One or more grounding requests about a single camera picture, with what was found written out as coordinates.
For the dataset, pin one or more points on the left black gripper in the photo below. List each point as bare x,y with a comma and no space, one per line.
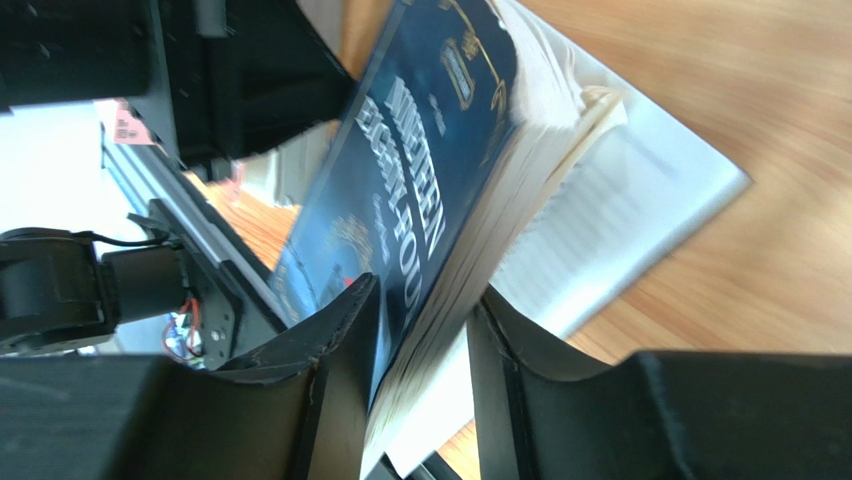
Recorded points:
233,78

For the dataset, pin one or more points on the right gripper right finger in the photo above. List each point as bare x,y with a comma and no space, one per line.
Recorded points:
546,410

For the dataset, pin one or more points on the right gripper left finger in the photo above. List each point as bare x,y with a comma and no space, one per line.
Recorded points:
292,408

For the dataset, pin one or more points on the nineteen eighty-four book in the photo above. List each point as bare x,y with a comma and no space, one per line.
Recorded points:
482,148

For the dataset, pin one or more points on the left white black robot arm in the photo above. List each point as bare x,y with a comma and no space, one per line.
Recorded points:
58,293

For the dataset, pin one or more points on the pink cube power socket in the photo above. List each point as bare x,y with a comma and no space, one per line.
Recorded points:
129,129

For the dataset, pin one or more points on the aluminium frame rail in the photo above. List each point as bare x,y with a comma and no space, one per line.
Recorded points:
143,173

